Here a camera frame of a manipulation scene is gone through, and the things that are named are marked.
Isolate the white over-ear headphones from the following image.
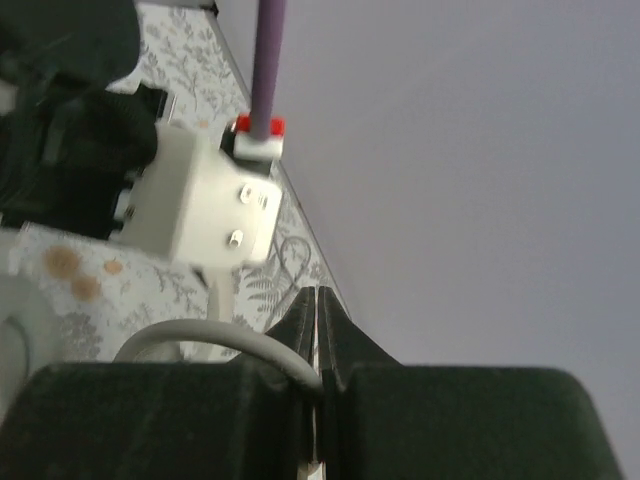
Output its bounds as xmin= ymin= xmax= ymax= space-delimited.
xmin=1 ymin=225 xmax=233 ymax=402

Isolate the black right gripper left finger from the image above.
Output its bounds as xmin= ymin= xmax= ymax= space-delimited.
xmin=0 ymin=285 xmax=319 ymax=480

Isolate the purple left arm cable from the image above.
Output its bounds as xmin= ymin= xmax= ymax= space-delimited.
xmin=249 ymin=0 xmax=291 ymax=139

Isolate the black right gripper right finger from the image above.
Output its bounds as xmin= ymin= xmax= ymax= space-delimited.
xmin=317 ymin=287 xmax=623 ymax=479

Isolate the floral table mat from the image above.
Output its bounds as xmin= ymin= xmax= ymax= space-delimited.
xmin=1 ymin=6 xmax=334 ymax=361

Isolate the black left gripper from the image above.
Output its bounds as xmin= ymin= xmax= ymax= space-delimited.
xmin=1 ymin=1 xmax=160 ymax=240

